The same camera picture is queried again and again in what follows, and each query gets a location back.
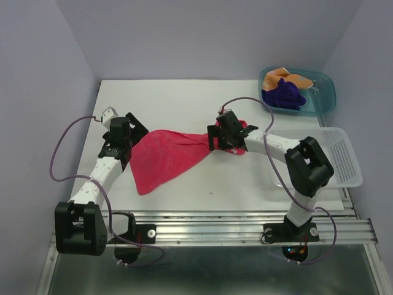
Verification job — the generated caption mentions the pink towel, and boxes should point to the pink towel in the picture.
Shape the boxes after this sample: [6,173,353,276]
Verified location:
[128,119,248,196]

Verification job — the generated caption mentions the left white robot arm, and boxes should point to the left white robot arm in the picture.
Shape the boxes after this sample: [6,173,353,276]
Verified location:
[54,107,149,256]

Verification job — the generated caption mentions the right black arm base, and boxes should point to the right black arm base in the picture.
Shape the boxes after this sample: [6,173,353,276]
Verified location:
[260,222,320,262]

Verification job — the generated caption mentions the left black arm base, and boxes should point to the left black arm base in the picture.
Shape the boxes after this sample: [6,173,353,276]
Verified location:
[114,224,156,264]

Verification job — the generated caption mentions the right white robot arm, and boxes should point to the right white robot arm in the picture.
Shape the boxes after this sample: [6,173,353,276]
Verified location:
[207,111,334,240]

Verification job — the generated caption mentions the purple towel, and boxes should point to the purple towel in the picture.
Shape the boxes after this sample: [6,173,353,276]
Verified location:
[262,78,307,111]

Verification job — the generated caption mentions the orange towel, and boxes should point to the orange towel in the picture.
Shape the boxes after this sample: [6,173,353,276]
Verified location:
[262,68,314,90]

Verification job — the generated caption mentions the blue plastic tub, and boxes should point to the blue plastic tub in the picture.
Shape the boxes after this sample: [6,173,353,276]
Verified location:
[259,67,336,116]

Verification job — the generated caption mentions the white perforated basket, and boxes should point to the white perforated basket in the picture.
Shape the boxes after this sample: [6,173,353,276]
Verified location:
[262,127,363,190]

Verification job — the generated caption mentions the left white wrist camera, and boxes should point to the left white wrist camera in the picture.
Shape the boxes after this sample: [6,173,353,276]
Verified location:
[99,106,119,129]

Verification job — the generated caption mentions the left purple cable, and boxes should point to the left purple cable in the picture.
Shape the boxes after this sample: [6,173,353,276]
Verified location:
[50,115,165,268]

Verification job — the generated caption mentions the purple cable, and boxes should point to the purple cable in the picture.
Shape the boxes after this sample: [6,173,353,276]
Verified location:
[219,97,337,267]
[50,115,165,268]

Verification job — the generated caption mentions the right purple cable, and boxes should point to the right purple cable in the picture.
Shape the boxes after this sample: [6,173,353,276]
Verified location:
[219,97,337,267]

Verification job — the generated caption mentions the aluminium mounting rail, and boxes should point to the aluminium mounting rail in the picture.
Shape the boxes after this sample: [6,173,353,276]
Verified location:
[50,210,378,248]

